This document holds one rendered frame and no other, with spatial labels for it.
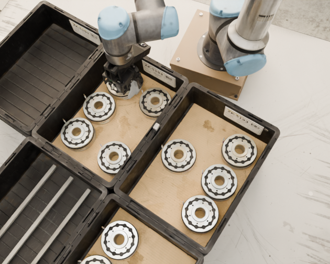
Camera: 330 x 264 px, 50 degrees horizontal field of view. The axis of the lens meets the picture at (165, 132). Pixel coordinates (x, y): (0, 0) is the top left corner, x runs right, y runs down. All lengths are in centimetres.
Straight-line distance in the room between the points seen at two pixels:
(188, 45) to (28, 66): 57
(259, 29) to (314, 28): 154
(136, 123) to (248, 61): 39
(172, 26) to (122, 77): 23
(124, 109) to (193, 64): 30
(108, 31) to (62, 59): 48
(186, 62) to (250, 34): 35
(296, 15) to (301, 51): 107
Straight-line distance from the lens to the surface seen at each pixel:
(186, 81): 107
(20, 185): 117
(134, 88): 111
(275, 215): 121
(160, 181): 106
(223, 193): 103
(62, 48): 134
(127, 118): 115
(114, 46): 90
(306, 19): 252
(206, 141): 110
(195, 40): 132
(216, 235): 94
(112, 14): 88
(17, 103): 128
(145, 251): 104
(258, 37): 100
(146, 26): 88
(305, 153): 129
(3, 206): 118
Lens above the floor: 186
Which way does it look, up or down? 67 degrees down
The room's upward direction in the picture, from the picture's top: 8 degrees counter-clockwise
